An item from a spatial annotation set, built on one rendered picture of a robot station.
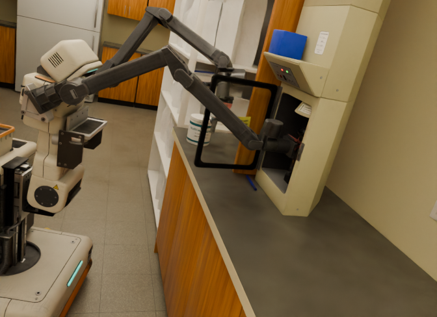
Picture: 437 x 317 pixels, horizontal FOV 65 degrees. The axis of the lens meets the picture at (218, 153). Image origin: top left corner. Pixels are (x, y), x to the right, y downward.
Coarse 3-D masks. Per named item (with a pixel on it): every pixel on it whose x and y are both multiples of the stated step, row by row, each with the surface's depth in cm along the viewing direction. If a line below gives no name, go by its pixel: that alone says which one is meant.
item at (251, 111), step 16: (224, 96) 139; (240, 96) 141; (256, 96) 144; (240, 112) 144; (256, 112) 147; (208, 128) 141; (224, 128) 144; (256, 128) 150; (208, 144) 144; (224, 144) 147; (240, 144) 150; (208, 160) 147; (224, 160) 150; (240, 160) 154
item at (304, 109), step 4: (300, 104) 136; (304, 104) 133; (296, 108) 138; (300, 108) 133; (304, 108) 132; (308, 108) 131; (300, 112) 132; (304, 112) 131; (308, 112) 130; (304, 116) 131; (308, 116) 130
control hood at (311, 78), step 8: (272, 56) 132; (280, 56) 126; (280, 64) 129; (288, 64) 121; (296, 64) 114; (304, 64) 112; (312, 64) 113; (296, 72) 119; (304, 72) 113; (312, 72) 114; (320, 72) 115; (280, 80) 142; (296, 80) 124; (304, 80) 116; (312, 80) 115; (320, 80) 116; (304, 88) 121; (312, 88) 116; (320, 88) 117; (320, 96) 118
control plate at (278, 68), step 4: (272, 64) 137; (276, 64) 133; (276, 68) 136; (280, 68) 131; (284, 68) 127; (288, 68) 123; (276, 72) 139; (280, 72) 134; (284, 72) 130; (288, 72) 126; (288, 76) 129; (292, 76) 125; (284, 80) 136; (288, 80) 132; (292, 84) 131; (296, 84) 127
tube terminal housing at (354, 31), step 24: (312, 24) 129; (336, 24) 114; (360, 24) 112; (312, 48) 127; (336, 48) 113; (360, 48) 115; (336, 72) 116; (360, 72) 124; (312, 96) 123; (336, 96) 120; (312, 120) 121; (336, 120) 123; (312, 144) 125; (336, 144) 137; (312, 168) 129; (288, 192) 131; (312, 192) 133
